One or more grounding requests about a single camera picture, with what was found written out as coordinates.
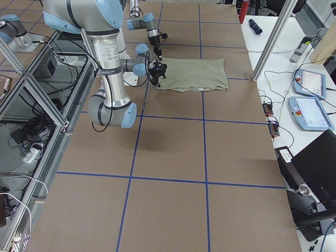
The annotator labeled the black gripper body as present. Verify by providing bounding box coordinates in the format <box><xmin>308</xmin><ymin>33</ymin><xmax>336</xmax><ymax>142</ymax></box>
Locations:
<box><xmin>149</xmin><ymin>36</ymin><xmax>161</xmax><ymax>48</ymax></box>
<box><xmin>150</xmin><ymin>62</ymin><xmax>167</xmax><ymax>78</ymax></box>

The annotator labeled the olive green long-sleeve shirt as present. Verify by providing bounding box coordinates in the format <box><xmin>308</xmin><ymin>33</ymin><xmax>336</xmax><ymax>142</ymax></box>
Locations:
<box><xmin>157</xmin><ymin>58</ymin><xmax>228</xmax><ymax>92</ymax></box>

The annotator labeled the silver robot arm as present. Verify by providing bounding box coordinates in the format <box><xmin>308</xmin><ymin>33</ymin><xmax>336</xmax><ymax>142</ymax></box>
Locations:
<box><xmin>127</xmin><ymin>1</ymin><xmax>167</xmax><ymax>61</ymax></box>
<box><xmin>43</xmin><ymin>1</ymin><xmax>167</xmax><ymax>128</ymax></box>

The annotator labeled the red cylinder tube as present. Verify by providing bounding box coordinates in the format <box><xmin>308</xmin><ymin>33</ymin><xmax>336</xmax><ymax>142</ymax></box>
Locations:
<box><xmin>238</xmin><ymin>0</ymin><xmax>249</xmax><ymax>24</ymax></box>

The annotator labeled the folded dark plaid umbrella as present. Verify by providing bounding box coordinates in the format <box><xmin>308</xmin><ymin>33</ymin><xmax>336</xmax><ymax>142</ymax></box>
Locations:
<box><xmin>248</xmin><ymin>19</ymin><xmax>263</xmax><ymax>35</ymax></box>

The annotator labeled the black power strip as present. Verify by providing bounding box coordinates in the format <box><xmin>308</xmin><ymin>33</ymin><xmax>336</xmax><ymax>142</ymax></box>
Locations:
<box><xmin>262</xmin><ymin>102</ymin><xmax>280</xmax><ymax>139</ymax></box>

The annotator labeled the far blue teach pendant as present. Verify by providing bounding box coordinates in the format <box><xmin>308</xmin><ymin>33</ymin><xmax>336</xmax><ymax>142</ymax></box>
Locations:
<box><xmin>293</xmin><ymin>69</ymin><xmax>326</xmax><ymax>99</ymax></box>

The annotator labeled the blue teach pendant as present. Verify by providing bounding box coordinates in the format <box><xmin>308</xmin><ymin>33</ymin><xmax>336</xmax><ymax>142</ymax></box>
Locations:
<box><xmin>288</xmin><ymin>96</ymin><xmax>334</xmax><ymax>132</ymax></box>
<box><xmin>293</xmin><ymin>69</ymin><xmax>326</xmax><ymax>99</ymax></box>

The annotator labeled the near blue teach pendant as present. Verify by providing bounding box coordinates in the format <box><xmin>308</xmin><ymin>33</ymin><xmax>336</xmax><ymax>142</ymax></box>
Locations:
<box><xmin>288</xmin><ymin>96</ymin><xmax>334</xmax><ymax>132</ymax></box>

